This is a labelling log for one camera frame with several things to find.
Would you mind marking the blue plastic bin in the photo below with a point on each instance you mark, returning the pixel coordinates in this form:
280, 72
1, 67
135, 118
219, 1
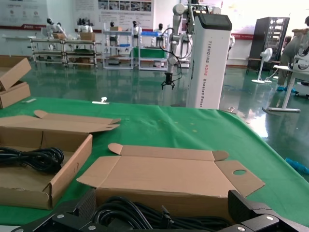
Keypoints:
149, 33

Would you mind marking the white standing fan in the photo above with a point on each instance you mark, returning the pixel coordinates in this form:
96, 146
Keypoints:
265, 54

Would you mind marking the person in grey clothes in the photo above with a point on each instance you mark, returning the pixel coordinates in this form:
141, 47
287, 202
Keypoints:
289, 53

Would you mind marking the green table cloth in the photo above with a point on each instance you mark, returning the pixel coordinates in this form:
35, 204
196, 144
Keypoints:
193, 130

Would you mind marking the white wall poster red stripe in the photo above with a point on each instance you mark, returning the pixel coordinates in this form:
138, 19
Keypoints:
21, 12

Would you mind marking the silver binder clip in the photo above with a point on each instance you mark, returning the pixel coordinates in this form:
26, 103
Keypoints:
231, 110

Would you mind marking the cardboard box with chipped corner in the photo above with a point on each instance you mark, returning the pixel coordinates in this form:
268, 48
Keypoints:
24, 178

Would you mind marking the small brown cardboard carton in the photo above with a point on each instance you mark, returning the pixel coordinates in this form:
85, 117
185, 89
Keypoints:
116, 28
87, 36

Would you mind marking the brown cardboard mailer box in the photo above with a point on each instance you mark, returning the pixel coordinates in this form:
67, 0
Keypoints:
169, 174

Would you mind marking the silver table clamp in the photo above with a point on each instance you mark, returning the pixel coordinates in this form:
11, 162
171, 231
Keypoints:
101, 101

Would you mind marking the grey background robot arm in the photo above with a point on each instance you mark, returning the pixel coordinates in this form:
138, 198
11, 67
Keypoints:
176, 24

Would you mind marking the metal tube rack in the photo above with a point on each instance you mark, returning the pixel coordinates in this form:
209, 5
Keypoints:
65, 52

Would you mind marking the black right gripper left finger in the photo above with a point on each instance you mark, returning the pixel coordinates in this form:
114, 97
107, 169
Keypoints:
77, 215

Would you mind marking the white paper strip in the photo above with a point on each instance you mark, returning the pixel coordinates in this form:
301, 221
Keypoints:
29, 100

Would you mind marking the black server cabinet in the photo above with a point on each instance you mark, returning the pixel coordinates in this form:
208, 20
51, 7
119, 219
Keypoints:
263, 36

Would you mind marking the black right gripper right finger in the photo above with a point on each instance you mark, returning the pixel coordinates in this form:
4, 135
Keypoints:
253, 217

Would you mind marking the white black humanoid robot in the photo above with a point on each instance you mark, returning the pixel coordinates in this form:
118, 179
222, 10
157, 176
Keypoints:
301, 59
159, 29
136, 30
113, 36
85, 27
54, 27

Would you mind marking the white metal shelf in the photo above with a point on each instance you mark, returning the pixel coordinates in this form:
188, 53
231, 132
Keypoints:
153, 66
118, 65

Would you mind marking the green board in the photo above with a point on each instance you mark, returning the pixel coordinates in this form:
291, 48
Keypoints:
149, 52

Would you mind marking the wide wall poster with photos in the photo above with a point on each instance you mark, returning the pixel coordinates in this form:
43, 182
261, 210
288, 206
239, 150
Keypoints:
116, 12

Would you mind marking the white wheeled robot column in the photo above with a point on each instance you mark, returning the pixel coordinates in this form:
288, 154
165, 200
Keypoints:
210, 60

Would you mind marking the white desk frame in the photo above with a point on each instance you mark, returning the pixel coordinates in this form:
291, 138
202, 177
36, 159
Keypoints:
288, 96

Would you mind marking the blue plastic item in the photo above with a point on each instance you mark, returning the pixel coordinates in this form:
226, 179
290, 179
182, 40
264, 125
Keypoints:
298, 165

